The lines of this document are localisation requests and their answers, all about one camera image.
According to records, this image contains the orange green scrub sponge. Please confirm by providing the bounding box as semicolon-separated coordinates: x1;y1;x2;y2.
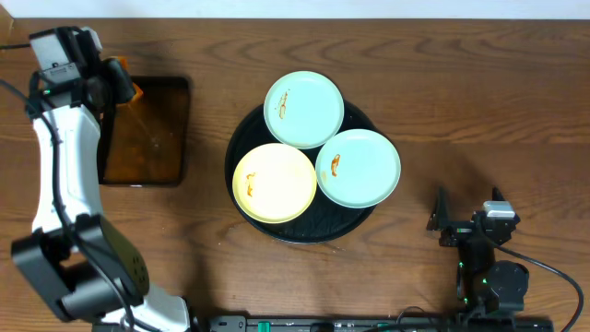
109;57;143;104

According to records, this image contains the yellow plate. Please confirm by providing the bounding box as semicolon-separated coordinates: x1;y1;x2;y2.
230;143;317;224

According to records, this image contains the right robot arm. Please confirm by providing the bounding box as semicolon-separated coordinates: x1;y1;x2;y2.
427;188;529;315

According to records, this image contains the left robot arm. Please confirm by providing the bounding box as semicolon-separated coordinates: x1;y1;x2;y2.
11;26;191;332

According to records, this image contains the black rectangular water tray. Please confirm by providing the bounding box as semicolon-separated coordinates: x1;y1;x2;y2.
98;76;192;186

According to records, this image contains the light blue plate right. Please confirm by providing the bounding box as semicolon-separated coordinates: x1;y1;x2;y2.
315;129;402;208

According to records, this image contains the light blue plate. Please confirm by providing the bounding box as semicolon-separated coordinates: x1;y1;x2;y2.
315;129;402;208
263;71;345;149

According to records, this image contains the light blue plate top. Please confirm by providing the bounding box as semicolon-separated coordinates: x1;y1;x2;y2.
263;71;345;149

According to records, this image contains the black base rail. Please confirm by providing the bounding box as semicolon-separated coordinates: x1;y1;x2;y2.
193;315;554;332

